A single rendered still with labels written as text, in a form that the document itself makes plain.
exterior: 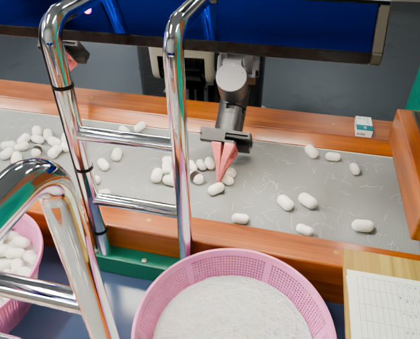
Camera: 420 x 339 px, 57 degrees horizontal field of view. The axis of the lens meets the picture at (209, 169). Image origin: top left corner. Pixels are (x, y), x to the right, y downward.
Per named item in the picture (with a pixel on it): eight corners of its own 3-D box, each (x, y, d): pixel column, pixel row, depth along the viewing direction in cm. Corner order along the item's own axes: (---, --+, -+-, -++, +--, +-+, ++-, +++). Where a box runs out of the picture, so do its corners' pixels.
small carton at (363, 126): (353, 122, 93) (355, 115, 91) (369, 124, 92) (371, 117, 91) (355, 136, 88) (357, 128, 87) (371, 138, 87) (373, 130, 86)
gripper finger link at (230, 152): (228, 180, 74) (236, 133, 75) (191, 175, 75) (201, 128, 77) (232, 187, 80) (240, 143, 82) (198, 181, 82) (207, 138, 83)
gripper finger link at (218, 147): (240, 182, 73) (248, 135, 75) (203, 177, 75) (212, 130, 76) (243, 188, 80) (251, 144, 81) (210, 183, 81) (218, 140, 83)
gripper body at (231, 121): (249, 142, 75) (256, 105, 76) (198, 134, 77) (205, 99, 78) (251, 151, 81) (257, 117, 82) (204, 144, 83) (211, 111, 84)
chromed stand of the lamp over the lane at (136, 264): (133, 200, 85) (95, -24, 58) (223, 214, 81) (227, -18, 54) (93, 269, 70) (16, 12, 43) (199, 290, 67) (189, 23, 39)
